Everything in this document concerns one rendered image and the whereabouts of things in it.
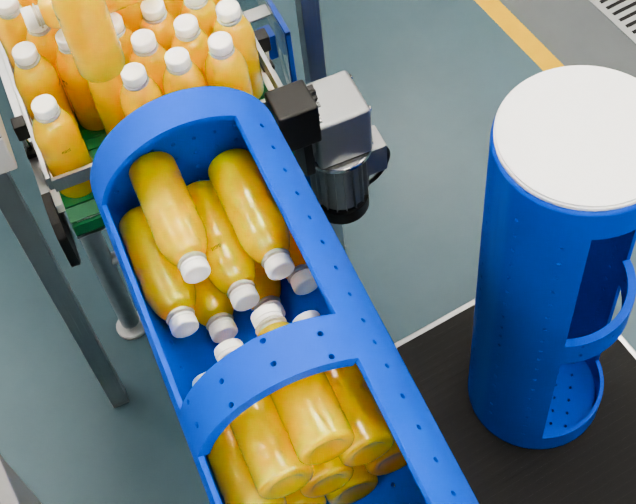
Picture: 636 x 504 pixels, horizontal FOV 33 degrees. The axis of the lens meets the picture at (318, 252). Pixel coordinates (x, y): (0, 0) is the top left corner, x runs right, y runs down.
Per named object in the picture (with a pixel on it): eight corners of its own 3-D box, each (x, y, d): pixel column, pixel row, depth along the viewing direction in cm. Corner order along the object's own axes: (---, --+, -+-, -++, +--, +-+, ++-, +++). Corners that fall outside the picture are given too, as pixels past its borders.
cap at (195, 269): (175, 274, 142) (179, 285, 141) (184, 255, 140) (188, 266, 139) (201, 273, 144) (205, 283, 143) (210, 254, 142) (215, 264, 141)
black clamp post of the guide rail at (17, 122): (28, 159, 182) (13, 130, 175) (24, 147, 184) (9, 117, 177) (40, 155, 182) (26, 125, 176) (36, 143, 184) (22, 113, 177)
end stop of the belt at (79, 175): (56, 192, 171) (51, 181, 169) (55, 189, 172) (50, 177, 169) (284, 107, 177) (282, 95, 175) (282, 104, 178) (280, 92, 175)
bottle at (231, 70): (263, 131, 181) (249, 55, 166) (224, 144, 180) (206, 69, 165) (250, 102, 185) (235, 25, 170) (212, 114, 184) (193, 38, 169)
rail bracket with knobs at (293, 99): (275, 164, 177) (268, 125, 169) (259, 134, 181) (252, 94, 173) (329, 144, 179) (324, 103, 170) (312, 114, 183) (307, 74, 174)
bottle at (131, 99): (146, 174, 178) (121, 101, 163) (133, 146, 182) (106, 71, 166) (185, 158, 179) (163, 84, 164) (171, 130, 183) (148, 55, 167)
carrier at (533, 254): (457, 436, 228) (592, 462, 222) (476, 199, 155) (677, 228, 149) (478, 323, 243) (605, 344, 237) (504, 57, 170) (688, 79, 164)
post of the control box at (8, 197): (113, 408, 255) (-35, 149, 171) (109, 394, 257) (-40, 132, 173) (129, 402, 255) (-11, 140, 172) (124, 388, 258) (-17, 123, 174)
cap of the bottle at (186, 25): (174, 23, 171) (171, 15, 170) (197, 19, 171) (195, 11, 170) (176, 40, 169) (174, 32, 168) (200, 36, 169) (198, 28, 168)
